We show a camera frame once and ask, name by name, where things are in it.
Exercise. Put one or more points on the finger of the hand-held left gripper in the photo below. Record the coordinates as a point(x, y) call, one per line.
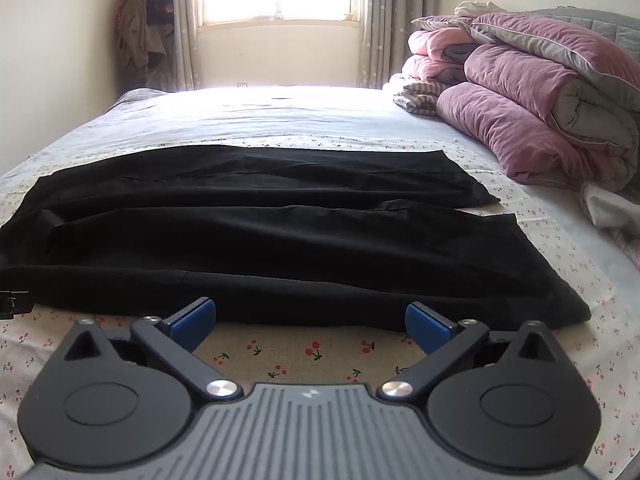
point(11, 304)

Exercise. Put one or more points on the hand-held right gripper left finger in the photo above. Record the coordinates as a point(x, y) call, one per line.
point(194, 321)

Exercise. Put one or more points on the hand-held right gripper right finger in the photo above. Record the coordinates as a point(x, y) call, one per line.
point(425, 324)

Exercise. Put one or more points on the black pants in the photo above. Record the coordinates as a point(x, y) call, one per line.
point(250, 240)

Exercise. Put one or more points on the cherry print bed sheet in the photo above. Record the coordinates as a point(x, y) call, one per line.
point(310, 350)

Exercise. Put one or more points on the white floral cloth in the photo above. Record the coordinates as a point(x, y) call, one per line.
point(612, 220)

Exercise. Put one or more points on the pale blue bed sheet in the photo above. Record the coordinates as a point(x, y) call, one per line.
point(260, 115)

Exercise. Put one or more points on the striped cloth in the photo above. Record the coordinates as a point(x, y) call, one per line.
point(417, 97)

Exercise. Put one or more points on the purple and grey quilt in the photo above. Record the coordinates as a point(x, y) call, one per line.
point(520, 110)

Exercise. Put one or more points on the pink folded quilt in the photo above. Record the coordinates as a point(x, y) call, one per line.
point(435, 55)

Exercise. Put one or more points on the grey star print curtain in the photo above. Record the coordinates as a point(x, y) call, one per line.
point(395, 20)
point(185, 35)

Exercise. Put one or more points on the tan hanging jacket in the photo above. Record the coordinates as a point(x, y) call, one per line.
point(137, 40)

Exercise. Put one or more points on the white cloth on quilts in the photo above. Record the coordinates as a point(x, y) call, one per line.
point(477, 8)

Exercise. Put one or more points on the red dotted hanging garment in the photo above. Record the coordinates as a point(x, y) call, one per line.
point(127, 2)

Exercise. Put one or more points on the grey quilted headboard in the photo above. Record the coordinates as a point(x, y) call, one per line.
point(600, 22)

